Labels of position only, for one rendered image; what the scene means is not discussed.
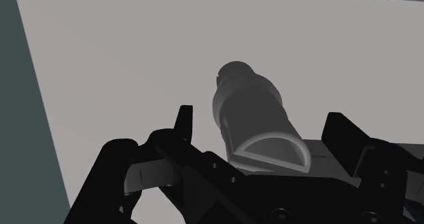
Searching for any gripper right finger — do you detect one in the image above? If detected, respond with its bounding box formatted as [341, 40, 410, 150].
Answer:
[320, 111, 424, 224]

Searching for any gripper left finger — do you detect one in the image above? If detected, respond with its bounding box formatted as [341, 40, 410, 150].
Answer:
[63, 105, 247, 224]

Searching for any grey cylindrical scoop-shaped object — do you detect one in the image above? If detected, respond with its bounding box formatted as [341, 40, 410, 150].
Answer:
[211, 60, 312, 174]

